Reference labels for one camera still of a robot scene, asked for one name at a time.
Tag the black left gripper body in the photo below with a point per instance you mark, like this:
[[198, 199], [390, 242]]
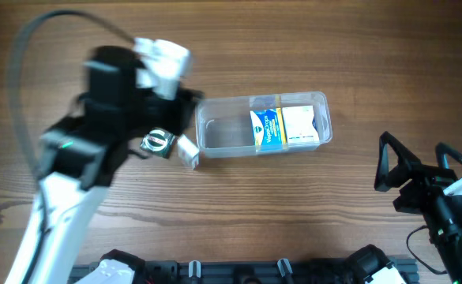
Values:
[[171, 114]]

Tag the clear plastic container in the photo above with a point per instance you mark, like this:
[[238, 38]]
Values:
[[224, 127]]

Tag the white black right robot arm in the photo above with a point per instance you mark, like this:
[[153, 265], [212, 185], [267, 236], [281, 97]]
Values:
[[443, 217]]

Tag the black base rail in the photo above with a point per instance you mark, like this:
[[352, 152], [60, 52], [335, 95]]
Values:
[[310, 271]]

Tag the dark green square sachet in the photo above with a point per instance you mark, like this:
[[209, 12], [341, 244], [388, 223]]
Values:
[[158, 142]]

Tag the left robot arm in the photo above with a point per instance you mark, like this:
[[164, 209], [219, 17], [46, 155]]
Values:
[[131, 93]]

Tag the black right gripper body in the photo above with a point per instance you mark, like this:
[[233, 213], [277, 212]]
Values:
[[428, 183]]

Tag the white green medicine box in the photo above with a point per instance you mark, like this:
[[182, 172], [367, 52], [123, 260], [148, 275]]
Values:
[[188, 152]]

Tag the white blue medicine box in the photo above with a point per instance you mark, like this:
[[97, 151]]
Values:
[[300, 126]]

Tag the blue yellow VapoDrops box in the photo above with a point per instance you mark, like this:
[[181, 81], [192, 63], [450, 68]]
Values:
[[268, 130]]

